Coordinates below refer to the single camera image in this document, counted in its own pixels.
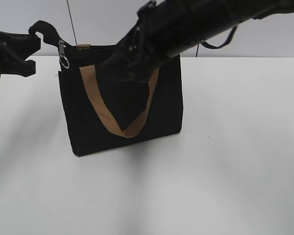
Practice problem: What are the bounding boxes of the black fabric tote bag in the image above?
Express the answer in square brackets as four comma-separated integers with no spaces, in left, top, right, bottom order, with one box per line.
[29,21,183,157]

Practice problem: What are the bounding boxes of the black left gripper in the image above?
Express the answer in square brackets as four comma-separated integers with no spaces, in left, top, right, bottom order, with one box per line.
[0,31,41,77]

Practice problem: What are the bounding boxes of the tan rear bag handle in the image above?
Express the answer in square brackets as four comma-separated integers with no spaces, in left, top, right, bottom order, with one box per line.
[76,44,91,50]

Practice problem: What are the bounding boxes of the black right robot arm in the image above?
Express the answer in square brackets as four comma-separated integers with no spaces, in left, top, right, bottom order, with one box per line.
[97,0,294,83]

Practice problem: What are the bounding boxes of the silver zipper pull with ring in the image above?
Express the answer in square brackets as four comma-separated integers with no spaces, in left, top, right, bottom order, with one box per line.
[58,40,70,69]

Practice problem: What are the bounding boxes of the black cable loop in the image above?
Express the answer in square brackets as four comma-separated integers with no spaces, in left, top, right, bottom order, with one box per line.
[198,25,238,49]

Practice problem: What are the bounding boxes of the tan bag handle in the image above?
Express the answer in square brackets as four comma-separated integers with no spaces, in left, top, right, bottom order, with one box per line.
[76,44,91,50]
[79,65,160,139]

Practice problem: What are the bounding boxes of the tan front bag handle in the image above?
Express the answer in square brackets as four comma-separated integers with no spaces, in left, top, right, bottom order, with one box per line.
[79,65,160,139]

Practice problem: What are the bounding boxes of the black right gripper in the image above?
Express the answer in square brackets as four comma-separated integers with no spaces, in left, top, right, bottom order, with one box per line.
[101,0,186,83]

